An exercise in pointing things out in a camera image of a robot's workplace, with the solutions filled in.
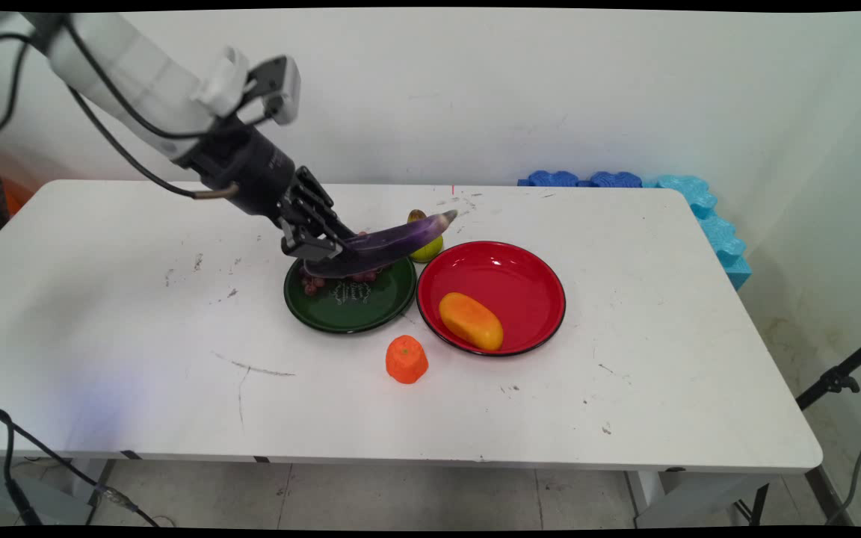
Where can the light blue foam mat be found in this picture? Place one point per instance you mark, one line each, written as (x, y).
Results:
(722, 239)

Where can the orange yellow mango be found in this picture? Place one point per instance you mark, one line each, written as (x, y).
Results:
(471, 321)

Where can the red grape bunch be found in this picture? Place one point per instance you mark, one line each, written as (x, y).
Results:
(315, 285)

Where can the red plate with black rim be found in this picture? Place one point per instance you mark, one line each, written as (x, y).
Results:
(509, 288)

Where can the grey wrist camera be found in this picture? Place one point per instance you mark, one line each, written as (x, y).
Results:
(281, 86)

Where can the dark green plate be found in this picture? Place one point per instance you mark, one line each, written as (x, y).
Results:
(356, 306)

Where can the orange tangerine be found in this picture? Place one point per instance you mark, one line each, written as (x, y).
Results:
(406, 360)

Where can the white table leg frame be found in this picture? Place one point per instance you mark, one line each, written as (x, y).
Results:
(670, 497)

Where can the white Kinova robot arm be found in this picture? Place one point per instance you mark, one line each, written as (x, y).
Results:
(131, 75)

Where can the black tripod stand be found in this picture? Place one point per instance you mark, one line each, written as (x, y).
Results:
(838, 377)

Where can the purple eggplant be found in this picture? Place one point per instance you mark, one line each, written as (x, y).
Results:
(386, 245)

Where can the dark blue foam mat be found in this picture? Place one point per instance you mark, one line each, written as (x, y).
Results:
(616, 179)
(552, 178)

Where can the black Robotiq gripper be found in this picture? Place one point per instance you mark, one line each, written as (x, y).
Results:
(251, 172)

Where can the orange object behind table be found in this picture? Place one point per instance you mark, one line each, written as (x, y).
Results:
(16, 196)

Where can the green yellow pear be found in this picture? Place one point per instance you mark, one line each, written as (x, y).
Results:
(428, 250)

